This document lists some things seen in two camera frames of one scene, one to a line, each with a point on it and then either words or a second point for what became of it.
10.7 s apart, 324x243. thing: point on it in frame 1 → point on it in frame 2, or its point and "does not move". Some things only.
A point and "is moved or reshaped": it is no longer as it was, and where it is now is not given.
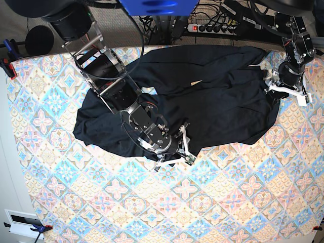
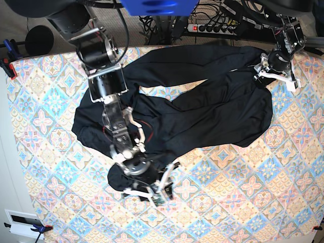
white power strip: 213,29 does not move
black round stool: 39,40 does not move
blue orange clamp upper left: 6,64 does not move
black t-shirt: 219,94 is moved or reshaped
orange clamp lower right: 317,228 does not move
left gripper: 176,148 → 144,181
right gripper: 278,90 → 276,65
